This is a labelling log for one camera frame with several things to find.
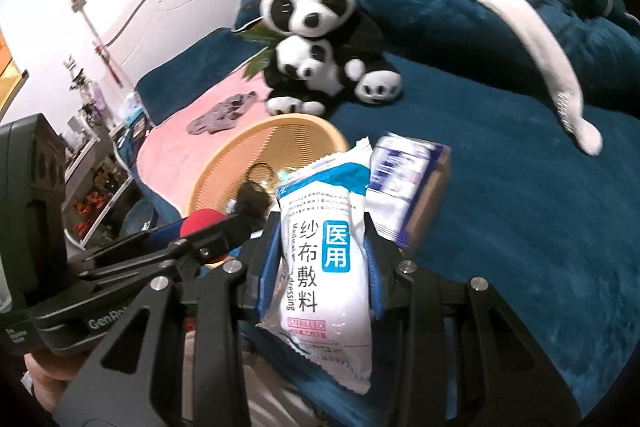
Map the red makeup sponge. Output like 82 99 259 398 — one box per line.
180 209 229 265

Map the white gauze dressing pack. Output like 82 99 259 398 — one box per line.
259 139 372 395

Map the black hair scrunchie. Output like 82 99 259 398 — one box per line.
234 181 272 231

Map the pearl hair tie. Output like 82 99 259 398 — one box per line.
244 161 279 193

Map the teal face mask bundle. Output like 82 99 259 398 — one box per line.
277 167 297 185

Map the operator left hand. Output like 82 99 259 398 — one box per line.
24 350 89 413

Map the white shelf rack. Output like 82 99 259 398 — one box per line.
62 124 142 251

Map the beige trouser leg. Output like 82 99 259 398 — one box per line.
182 330 327 427

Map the blue plush bed blanket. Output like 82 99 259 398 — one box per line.
331 58 639 426

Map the brown cardboard box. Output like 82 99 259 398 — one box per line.
404 146 451 253

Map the pink towel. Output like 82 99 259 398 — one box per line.
136 70 270 216

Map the white blue tissue pack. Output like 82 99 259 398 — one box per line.
366 133 447 250

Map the grey crumpled cloth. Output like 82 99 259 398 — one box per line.
186 91 258 135

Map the orange mesh basket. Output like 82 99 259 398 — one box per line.
186 114 349 216

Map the blue pillow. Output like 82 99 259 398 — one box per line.
136 28 264 126

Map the white headboard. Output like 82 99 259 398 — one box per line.
105 0 241 89

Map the panda plush toy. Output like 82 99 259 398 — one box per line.
259 0 402 117

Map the blue folded quilt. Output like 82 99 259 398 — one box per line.
358 0 639 114

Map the cream long sock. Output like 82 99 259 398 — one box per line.
475 0 603 156

